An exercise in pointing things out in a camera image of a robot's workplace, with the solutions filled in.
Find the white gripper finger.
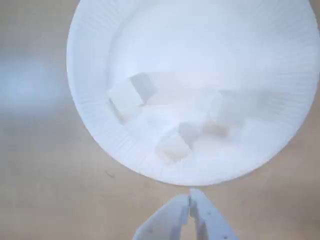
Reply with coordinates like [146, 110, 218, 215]
[189, 188, 238, 240]
[133, 194, 190, 240]

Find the white paper plate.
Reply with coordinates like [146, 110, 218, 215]
[66, 0, 320, 187]

